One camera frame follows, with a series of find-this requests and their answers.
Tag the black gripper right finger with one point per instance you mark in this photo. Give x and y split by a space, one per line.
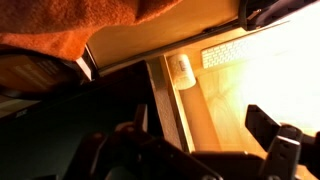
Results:
283 150

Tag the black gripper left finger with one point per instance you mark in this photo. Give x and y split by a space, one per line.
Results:
141 116

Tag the orange terry towel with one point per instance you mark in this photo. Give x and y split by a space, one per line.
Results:
50 23

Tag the wooden shelf unit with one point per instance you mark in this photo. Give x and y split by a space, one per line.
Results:
200 113

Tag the dark hardcover book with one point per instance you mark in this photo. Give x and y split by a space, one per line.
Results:
87 65

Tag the white keyboard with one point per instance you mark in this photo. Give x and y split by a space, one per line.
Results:
226 51

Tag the orange statistics book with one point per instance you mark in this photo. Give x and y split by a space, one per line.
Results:
33 73

